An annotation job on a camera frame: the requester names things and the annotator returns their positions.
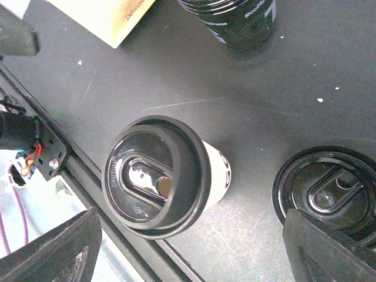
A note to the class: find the cream paper bag pink sides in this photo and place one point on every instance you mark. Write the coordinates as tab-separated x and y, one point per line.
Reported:
110	20

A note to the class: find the black lid stack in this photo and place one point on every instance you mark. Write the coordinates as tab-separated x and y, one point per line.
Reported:
239	24

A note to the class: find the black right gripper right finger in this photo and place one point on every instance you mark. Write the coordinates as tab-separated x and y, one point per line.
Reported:
319	253

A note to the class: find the black coffee cup lid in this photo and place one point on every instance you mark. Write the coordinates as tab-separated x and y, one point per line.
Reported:
156	178

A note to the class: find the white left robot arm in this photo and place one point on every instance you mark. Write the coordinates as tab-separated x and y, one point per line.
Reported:
18	38

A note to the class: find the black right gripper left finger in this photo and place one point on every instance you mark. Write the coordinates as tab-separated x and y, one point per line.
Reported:
66	253

